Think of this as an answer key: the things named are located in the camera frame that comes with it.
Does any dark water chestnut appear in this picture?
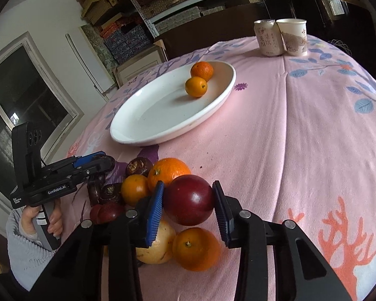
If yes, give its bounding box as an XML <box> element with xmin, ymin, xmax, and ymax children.
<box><xmin>125</xmin><ymin>157</ymin><xmax>153</xmax><ymax>177</ymax></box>
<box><xmin>87</xmin><ymin>179</ymin><xmax>102</xmax><ymax>207</ymax></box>
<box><xmin>99</xmin><ymin>183</ymin><xmax>123</xmax><ymax>204</ymax></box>

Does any small orange kumquat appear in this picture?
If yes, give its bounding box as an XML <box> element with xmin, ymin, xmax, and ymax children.
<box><xmin>121</xmin><ymin>174</ymin><xmax>151</xmax><ymax>207</ymax></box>

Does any dark red plum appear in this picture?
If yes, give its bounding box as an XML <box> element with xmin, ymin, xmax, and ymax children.
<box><xmin>163</xmin><ymin>175</ymin><xmax>215</xmax><ymax>226</ymax></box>

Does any yellow peach fruit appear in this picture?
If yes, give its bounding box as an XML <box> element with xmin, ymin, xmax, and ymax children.
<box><xmin>136</xmin><ymin>219</ymin><xmax>176</xmax><ymax>264</ymax></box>

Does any large orange mandarin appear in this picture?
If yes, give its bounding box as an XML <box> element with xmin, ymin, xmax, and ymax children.
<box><xmin>147</xmin><ymin>158</ymin><xmax>192</xmax><ymax>192</ymax></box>

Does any small red plum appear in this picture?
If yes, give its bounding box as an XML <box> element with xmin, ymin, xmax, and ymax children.
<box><xmin>89</xmin><ymin>202</ymin><xmax>125</xmax><ymax>224</ymax></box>

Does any small orange mandarin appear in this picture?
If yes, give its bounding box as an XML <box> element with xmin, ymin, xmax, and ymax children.
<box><xmin>184</xmin><ymin>76</ymin><xmax>208</xmax><ymax>98</ymax></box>

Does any grey knitted sleeve forearm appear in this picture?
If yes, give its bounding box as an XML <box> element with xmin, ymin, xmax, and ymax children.
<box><xmin>6</xmin><ymin>209</ymin><xmax>55</xmax><ymax>291</ymax></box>

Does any person's left hand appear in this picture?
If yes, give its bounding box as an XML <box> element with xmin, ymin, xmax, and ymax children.
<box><xmin>20</xmin><ymin>198</ymin><xmax>64</xmax><ymax>242</ymax></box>

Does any white oval plate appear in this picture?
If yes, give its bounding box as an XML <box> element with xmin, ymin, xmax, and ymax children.
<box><xmin>110</xmin><ymin>60</ymin><xmax>236</xmax><ymax>147</ymax></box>

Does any framed picture leaning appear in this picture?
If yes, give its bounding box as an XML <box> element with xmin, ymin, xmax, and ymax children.
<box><xmin>113</xmin><ymin>39</ymin><xmax>168</xmax><ymax>88</ymax></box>

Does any pink patterned tablecloth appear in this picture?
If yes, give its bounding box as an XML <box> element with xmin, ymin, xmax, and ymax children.
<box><xmin>68</xmin><ymin>37</ymin><xmax>376</xmax><ymax>300</ymax></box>

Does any pink drink can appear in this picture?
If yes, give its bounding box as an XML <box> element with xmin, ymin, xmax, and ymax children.
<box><xmin>254</xmin><ymin>19</ymin><xmax>285</xmax><ymax>57</ymax></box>

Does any dark wooden cabinet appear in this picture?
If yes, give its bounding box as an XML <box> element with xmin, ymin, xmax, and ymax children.
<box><xmin>159</xmin><ymin>4</ymin><xmax>269</xmax><ymax>58</ymax></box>

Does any white paper cup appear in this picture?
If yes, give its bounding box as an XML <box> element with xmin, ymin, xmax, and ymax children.
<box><xmin>276</xmin><ymin>18</ymin><xmax>308</xmax><ymax>56</ymax></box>

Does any dark window white frame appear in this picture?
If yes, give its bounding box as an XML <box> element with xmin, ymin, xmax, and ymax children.
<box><xmin>0</xmin><ymin>33</ymin><xmax>83</xmax><ymax>198</ymax></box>

